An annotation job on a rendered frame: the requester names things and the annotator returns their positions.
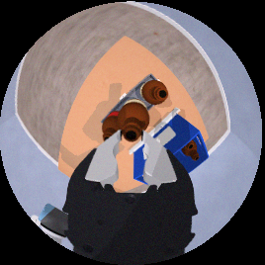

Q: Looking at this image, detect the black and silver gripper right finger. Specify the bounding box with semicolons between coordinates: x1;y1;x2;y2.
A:
141;130;198;216

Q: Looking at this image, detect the brown glass bottle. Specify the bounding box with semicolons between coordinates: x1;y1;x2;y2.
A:
185;140;194;150
117;99;149;142
140;80;168;105
102;111;120;141
181;142;200;161

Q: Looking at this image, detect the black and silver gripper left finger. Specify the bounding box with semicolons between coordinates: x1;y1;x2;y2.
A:
62;130;122;213

